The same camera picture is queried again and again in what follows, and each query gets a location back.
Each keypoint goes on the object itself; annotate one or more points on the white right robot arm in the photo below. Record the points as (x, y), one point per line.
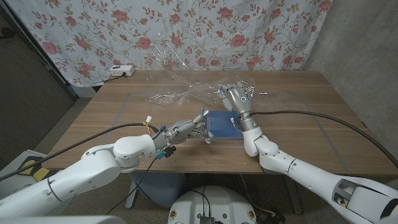
(295, 168)

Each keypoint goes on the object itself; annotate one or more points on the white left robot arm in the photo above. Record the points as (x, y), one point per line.
(93, 168)

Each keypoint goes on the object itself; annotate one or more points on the clear cling film sheet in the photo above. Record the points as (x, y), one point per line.
(186, 84)

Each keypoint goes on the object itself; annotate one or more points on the white robot torso edge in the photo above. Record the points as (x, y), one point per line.
(62, 221)

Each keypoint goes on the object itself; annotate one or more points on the white pedal board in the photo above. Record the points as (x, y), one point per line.
(12, 161)

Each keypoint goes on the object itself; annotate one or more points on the dark perforated partition panel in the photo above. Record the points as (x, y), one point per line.
(28, 93)

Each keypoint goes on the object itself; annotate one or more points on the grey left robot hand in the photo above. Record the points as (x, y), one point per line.
(183, 130)

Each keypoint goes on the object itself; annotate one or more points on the yellow black foot pedal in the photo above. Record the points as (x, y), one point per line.
(38, 172)

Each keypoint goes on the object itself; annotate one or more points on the blue grey stool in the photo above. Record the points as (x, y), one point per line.
(158, 189)

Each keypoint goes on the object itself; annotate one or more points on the black floor plug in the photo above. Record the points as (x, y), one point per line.
(275, 217)

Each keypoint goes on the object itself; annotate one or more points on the blue notebook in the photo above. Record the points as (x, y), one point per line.
(222, 126)

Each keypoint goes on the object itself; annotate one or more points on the floral rose curtain backdrop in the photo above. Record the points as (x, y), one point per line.
(217, 31)

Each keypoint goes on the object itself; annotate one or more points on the white power strip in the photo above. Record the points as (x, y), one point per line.
(122, 70)

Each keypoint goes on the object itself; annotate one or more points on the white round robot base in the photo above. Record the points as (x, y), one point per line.
(214, 202)

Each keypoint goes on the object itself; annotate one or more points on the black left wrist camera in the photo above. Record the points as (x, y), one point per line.
(169, 152)

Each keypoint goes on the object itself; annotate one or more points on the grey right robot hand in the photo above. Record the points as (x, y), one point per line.
(241, 101)

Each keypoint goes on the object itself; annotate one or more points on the grey table leg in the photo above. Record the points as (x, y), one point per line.
(295, 202)

